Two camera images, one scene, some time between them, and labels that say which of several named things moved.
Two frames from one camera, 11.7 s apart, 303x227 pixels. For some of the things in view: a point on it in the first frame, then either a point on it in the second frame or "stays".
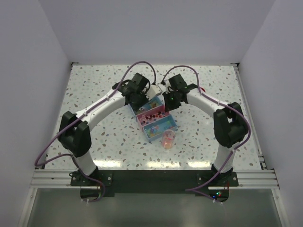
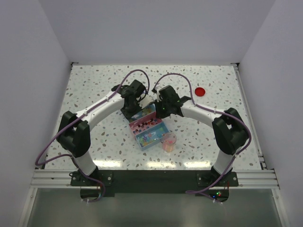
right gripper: [168, 107] to [159, 114]
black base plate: [93, 187] stays
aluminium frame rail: [60, 178] stays
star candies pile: [151, 131] to [145, 140]
